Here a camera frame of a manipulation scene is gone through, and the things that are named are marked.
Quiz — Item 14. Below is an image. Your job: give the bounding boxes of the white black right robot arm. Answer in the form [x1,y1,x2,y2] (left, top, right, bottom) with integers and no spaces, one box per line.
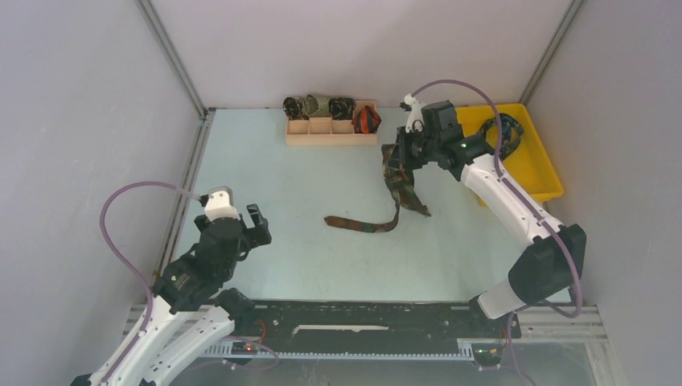
[394,94,586,336]

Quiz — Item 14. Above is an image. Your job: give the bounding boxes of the orange navy rolled tie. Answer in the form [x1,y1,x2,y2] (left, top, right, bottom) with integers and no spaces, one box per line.
[351,105,382,134]

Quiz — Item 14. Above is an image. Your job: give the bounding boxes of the yellow plastic tray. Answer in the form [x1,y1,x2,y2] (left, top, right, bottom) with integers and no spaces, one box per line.
[455,103,565,203]

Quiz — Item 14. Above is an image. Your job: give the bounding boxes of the dark patterned rolled tie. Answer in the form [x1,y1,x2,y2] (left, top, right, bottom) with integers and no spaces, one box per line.
[282,96,308,121]

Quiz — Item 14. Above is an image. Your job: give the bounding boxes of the olive green rolled tie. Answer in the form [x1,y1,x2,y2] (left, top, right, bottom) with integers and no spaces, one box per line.
[302,94,331,117]

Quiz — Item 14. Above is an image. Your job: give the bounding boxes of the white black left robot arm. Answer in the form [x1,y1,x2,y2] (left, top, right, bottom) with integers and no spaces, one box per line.
[72,203,272,385]

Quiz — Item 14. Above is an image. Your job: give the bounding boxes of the brown green patterned tie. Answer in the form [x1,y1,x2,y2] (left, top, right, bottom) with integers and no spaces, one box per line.
[323,144,431,233]

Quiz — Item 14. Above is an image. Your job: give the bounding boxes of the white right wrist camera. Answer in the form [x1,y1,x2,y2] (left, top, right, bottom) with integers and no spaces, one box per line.
[401,94,425,133]

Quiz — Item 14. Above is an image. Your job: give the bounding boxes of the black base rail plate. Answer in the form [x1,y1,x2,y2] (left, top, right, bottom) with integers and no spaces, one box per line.
[234,300,509,357]

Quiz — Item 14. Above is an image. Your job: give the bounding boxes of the blue patterned tie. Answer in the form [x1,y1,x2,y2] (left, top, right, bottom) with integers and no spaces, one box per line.
[478,113,524,161]

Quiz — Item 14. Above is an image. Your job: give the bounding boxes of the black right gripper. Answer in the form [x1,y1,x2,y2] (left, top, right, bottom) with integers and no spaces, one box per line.
[386,125,441,171]

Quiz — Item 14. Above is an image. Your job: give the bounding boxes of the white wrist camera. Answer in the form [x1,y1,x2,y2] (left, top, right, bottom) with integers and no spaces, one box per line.
[401,94,425,133]
[204,187,240,222]

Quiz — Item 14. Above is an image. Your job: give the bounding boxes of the black green rolled tie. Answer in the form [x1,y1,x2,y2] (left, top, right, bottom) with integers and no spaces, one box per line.
[328,96,356,121]

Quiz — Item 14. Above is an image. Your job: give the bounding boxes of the wooden compartment box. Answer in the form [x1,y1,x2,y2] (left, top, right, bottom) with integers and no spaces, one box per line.
[284,100,378,146]

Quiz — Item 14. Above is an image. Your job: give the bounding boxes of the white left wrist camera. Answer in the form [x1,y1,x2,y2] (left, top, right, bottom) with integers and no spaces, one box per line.
[204,187,240,222]

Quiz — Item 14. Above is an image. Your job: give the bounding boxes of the aluminium frame rail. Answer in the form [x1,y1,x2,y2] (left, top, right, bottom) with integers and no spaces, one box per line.
[123,302,609,363]

